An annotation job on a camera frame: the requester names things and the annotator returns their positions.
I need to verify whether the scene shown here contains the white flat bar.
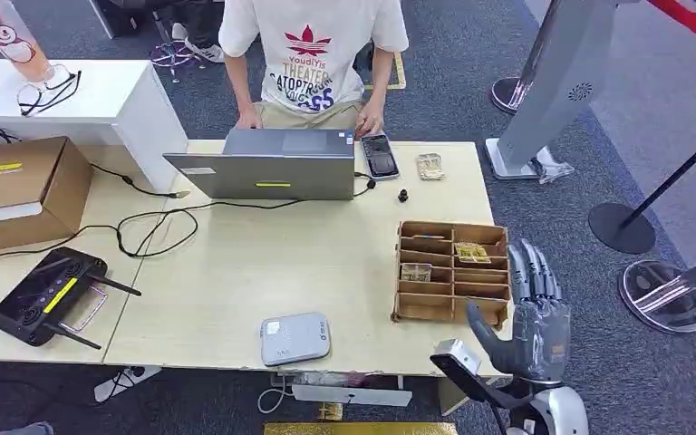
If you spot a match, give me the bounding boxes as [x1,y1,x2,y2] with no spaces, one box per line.
[290,383,414,409]

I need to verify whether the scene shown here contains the black cable with plug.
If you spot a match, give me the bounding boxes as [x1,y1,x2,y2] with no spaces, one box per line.
[90,162,192,200]

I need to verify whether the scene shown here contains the gold card packet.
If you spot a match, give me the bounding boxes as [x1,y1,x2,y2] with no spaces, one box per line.
[416,152,447,182]

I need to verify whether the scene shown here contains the grey kiosk stand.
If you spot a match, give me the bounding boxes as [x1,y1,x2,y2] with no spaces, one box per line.
[484,0,621,182]

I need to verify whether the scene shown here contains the grey-white flat box device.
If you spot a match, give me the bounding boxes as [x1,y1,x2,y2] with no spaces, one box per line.
[260,311,333,368]

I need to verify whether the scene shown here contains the grey laptop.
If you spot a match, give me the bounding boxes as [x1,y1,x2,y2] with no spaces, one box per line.
[162,127,357,202]

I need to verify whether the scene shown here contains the person's right hand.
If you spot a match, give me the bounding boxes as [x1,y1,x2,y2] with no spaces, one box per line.
[236,108,264,131]

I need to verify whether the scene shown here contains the brown printed card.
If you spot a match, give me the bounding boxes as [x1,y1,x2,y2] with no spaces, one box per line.
[399,262,433,284]

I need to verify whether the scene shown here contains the eyeglasses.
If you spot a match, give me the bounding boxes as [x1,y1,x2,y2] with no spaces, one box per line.
[15,63,83,118]

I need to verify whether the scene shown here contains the black router with antennas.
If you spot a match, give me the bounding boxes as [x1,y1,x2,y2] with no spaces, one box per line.
[0,246,143,352]

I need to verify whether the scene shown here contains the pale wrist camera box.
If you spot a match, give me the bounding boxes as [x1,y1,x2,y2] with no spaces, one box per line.
[429,338,529,411]

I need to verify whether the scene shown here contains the yellow printed card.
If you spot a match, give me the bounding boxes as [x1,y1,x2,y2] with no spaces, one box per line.
[453,241,493,265]

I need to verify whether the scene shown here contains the wooden card box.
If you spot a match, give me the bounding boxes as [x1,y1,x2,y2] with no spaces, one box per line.
[390,219,513,331]

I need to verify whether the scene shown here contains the long black cable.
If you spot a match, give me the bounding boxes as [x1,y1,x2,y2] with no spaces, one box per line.
[0,172,379,261]

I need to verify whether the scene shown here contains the chrome stanchion post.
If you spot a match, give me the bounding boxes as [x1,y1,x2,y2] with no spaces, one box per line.
[617,245,696,335]

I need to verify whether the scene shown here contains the white counter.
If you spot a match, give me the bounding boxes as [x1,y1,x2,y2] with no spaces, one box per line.
[0,58,189,195]

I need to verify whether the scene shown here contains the gold sheet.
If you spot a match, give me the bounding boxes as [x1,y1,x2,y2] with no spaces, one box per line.
[263,420,459,435]

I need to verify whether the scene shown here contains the pink mascot cylinder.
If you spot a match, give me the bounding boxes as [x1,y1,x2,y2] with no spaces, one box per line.
[0,0,56,84]

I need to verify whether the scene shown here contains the red barrier belt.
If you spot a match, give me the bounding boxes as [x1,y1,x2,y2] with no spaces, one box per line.
[646,0,696,59]

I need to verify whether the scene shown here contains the person's left hand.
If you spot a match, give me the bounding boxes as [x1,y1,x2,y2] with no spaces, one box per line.
[353,101,386,140]

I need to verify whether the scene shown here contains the black stanchion post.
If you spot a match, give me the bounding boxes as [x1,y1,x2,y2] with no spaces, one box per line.
[587,116,696,256]

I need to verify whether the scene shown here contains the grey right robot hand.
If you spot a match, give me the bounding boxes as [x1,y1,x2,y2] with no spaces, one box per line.
[465,238,572,385]

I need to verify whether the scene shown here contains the white cable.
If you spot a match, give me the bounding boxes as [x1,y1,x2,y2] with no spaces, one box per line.
[256,374,295,416]

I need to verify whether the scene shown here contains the white power strip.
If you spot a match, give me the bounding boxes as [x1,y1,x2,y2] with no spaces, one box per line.
[92,365,164,404]

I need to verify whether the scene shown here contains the brown cardboard box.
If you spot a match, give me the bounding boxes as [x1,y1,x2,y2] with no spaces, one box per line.
[0,136,94,254]

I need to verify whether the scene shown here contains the black smartphone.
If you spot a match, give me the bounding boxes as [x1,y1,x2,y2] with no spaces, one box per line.
[359,132,402,182]

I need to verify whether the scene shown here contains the pale wooden desk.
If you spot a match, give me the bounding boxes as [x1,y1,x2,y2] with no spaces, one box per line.
[102,140,515,379]
[0,143,169,366]

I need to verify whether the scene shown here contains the chrome stool base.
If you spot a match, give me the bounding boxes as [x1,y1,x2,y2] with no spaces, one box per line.
[148,10,203,84]

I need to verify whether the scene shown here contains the stanchion with dark base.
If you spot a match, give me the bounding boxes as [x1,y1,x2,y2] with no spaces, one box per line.
[489,75,543,116]

